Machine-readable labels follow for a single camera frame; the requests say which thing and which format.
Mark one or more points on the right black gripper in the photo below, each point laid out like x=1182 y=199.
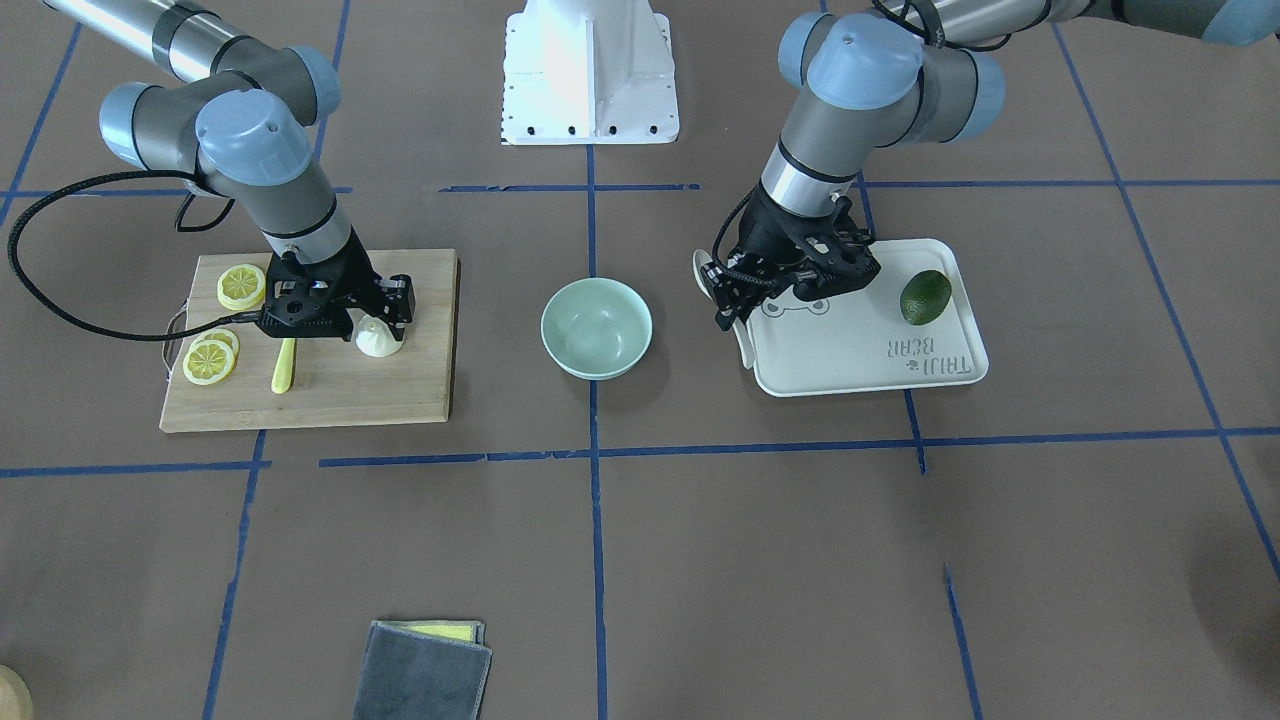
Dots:
x=357 y=280

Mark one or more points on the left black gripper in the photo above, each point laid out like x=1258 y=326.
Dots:
x=771 y=232

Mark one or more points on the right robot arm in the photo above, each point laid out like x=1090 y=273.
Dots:
x=236 y=127

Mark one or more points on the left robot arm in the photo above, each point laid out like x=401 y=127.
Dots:
x=904 y=72

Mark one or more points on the light green bowl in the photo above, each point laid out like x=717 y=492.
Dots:
x=596 y=329

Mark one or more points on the bamboo cutting board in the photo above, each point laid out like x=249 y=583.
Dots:
x=335 y=385

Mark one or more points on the yellow plastic knife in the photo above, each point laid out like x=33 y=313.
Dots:
x=282 y=378

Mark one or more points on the white bear tray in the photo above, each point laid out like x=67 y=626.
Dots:
x=859 y=342

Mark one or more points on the lemon slice top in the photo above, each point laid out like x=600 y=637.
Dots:
x=241 y=287

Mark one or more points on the lemon slice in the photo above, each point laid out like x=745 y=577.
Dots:
x=208 y=362
x=224 y=335
x=241 y=287

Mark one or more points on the lemon slice back lower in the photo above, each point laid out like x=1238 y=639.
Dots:
x=224 y=335

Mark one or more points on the lemon slice front lower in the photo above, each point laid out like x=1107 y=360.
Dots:
x=208 y=362

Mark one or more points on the yellow sponge cloth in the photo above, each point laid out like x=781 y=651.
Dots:
x=468 y=631

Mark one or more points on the grey cleaning cloth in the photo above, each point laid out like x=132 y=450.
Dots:
x=407 y=675

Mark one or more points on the wooden round object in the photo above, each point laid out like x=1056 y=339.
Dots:
x=16 y=701

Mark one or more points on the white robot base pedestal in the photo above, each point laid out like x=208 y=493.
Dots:
x=588 y=73

